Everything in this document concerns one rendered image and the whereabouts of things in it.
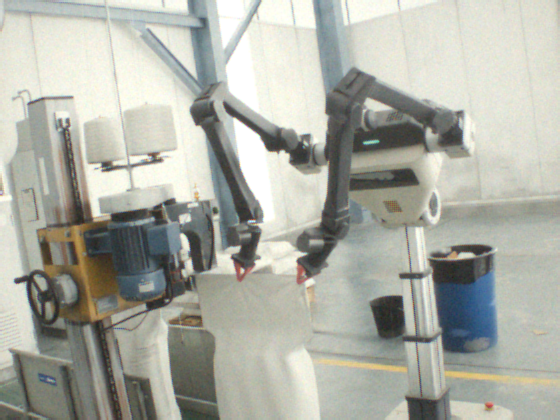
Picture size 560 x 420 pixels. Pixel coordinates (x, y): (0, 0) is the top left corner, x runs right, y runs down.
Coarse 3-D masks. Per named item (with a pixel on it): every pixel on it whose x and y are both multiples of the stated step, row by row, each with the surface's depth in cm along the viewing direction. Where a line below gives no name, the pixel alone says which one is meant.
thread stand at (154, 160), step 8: (104, 0) 196; (112, 40) 197; (112, 48) 197; (112, 56) 198; (120, 104) 199; (120, 112) 200; (128, 152) 201; (128, 160) 201; (144, 160) 189; (152, 160) 192; (160, 160) 191; (96, 168) 207; (104, 168) 204; (112, 168) 207; (120, 168) 205; (128, 168) 200
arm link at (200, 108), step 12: (216, 84) 186; (204, 96) 184; (216, 96) 183; (228, 96) 189; (192, 108) 184; (204, 108) 181; (228, 108) 191; (240, 108) 194; (240, 120) 198; (252, 120) 199; (264, 120) 204; (264, 132) 204; (276, 132) 208; (288, 132) 210; (264, 144) 214; (288, 144) 209
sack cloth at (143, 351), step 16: (144, 304) 236; (112, 320) 247; (128, 320) 240; (144, 320) 235; (160, 320) 233; (128, 336) 238; (144, 336) 233; (160, 336) 239; (128, 352) 235; (144, 352) 233; (160, 352) 238; (128, 368) 236; (144, 368) 234; (160, 368) 238; (160, 384) 238; (160, 400) 237; (160, 416) 236; (176, 416) 244
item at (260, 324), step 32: (224, 288) 209; (256, 288) 202; (288, 288) 191; (224, 320) 212; (256, 320) 204; (288, 320) 194; (224, 352) 207; (256, 352) 198; (288, 352) 191; (224, 384) 207; (256, 384) 197; (288, 384) 191; (224, 416) 211; (256, 416) 198; (288, 416) 192
